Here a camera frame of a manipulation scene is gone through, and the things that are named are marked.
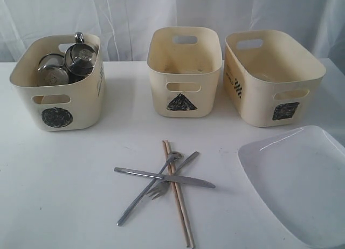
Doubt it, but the wooden chopstick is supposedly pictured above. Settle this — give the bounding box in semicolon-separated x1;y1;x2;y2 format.
164;140;195;248
162;140;190;248

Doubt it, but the stainless steel spoon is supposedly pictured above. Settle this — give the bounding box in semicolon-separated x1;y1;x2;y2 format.
117;151;183;226

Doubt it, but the stainless steel knife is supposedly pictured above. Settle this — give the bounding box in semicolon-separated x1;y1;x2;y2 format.
114;167;216;189

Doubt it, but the stainless steel fork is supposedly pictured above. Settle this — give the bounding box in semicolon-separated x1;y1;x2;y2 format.
147;151;200;202

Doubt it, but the stainless steel mug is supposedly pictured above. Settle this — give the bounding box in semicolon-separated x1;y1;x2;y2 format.
64;32;97;78

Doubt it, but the steel cup with folding handle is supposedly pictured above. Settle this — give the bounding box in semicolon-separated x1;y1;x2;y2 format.
37;53;69;86

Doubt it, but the cream bin with triangle mark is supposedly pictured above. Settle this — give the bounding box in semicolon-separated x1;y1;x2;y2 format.
147;26;222;117

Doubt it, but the cream bin with square mark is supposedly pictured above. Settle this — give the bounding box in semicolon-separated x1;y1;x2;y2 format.
223;30;326;127

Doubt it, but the cream bin with circle mark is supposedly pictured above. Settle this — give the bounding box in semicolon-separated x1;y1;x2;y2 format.
10;34;106;132

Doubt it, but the white square plate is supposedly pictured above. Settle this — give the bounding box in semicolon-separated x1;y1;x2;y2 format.
238;126;344;248

